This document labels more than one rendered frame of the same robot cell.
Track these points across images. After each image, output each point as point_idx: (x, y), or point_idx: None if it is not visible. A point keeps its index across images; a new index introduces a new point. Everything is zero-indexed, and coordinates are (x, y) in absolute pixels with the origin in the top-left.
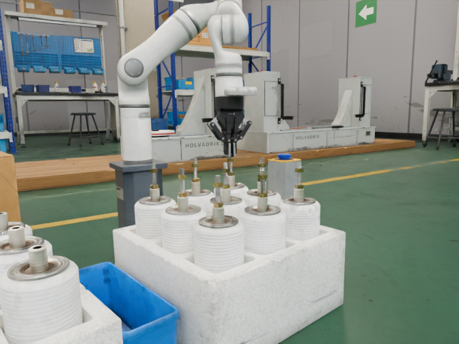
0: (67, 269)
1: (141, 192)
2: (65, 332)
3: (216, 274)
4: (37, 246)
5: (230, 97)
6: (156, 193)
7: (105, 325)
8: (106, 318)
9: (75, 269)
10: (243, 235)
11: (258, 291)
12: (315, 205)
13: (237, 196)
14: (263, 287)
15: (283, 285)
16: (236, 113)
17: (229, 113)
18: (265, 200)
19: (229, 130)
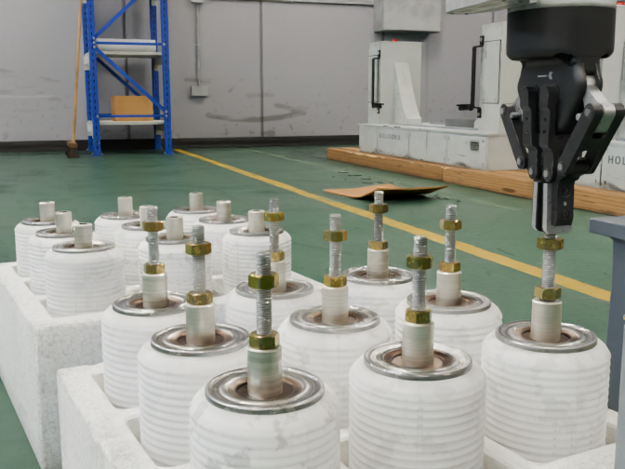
0: (66, 253)
1: (623, 299)
2: (42, 310)
3: (89, 373)
4: (87, 223)
5: (507, 19)
6: (368, 259)
7: (31, 323)
8: (46, 321)
9: (71, 259)
10: (118, 341)
11: (81, 460)
12: (203, 408)
13: (486, 362)
14: (85, 463)
15: None
16: (556, 74)
17: (538, 74)
18: (185, 310)
19: (526, 136)
